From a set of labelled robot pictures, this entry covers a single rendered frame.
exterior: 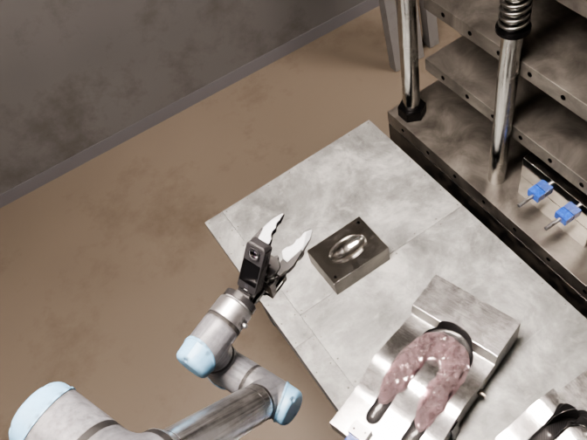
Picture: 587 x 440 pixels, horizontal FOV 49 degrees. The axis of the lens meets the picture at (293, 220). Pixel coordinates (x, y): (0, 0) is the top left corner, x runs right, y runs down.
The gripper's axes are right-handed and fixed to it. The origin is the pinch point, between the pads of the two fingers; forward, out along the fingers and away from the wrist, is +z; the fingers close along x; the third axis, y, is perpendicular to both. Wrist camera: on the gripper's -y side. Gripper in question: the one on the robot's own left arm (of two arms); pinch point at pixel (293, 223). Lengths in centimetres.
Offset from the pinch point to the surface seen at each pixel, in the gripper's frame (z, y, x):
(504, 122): 75, 35, 19
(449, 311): 22, 51, 31
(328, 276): 17, 60, -4
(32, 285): -24, 168, -156
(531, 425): 5, 46, 62
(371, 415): -12, 57, 28
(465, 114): 99, 67, 0
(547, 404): 10, 44, 62
